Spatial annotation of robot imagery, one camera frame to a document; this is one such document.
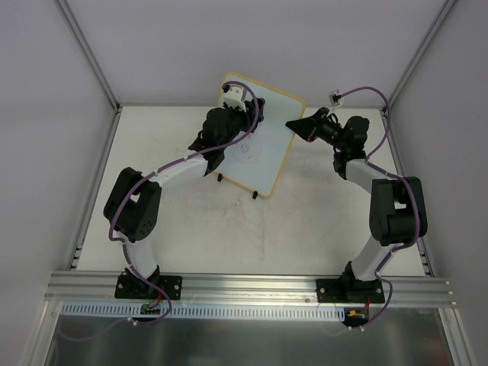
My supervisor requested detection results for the yellow framed whiteboard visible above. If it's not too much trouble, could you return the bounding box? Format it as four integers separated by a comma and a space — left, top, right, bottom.
216, 72, 306, 197

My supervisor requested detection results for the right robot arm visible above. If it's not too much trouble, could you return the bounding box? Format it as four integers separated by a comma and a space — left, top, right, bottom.
285, 108, 428, 303

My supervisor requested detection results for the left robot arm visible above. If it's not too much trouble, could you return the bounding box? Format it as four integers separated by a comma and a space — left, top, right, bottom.
103, 98, 265, 300

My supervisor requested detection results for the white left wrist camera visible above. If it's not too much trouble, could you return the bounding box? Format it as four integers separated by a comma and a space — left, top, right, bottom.
223, 84, 247, 112

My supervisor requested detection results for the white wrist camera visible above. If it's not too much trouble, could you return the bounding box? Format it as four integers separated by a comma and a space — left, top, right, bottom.
329, 90, 343, 108
223, 84, 247, 112

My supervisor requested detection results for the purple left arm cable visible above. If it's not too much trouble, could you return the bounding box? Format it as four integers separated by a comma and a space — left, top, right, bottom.
56, 81, 261, 342

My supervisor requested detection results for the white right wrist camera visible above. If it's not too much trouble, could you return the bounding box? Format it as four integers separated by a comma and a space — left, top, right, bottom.
329, 90, 343, 108

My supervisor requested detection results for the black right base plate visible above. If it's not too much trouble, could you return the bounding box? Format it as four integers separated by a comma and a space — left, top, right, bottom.
316, 278, 385, 304

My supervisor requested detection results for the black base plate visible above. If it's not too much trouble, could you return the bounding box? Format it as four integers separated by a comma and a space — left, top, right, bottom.
316, 278, 385, 304
114, 271, 183, 300

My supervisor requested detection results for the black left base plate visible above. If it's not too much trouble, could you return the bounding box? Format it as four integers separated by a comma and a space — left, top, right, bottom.
114, 271, 183, 300

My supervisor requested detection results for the white slotted cable duct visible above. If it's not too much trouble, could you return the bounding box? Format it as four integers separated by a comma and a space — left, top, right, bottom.
60, 301, 345, 323

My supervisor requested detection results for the aluminium mounting rail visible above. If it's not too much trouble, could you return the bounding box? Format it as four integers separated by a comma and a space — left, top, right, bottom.
43, 271, 458, 308

